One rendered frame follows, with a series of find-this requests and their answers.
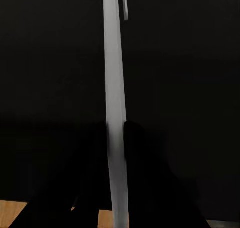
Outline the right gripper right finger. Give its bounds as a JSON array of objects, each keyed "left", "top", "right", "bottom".
[{"left": 126, "top": 121, "right": 211, "bottom": 228}]

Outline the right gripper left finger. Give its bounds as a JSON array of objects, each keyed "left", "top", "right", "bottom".
[{"left": 9, "top": 121, "right": 106, "bottom": 228}]

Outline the pen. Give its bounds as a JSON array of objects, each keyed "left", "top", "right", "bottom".
[{"left": 103, "top": 0, "right": 129, "bottom": 228}]

